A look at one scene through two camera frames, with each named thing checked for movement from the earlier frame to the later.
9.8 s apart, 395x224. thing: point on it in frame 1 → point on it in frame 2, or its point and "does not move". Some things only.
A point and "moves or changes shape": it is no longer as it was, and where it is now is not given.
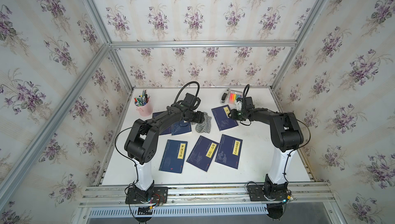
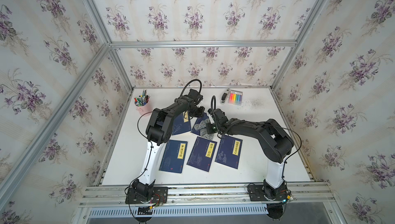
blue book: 223,122 moves or changes shape
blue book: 180,127 does not move
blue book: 174,156 does not move
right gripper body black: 238,114 → 213,128
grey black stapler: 224,96 does not move
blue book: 229,151 does not move
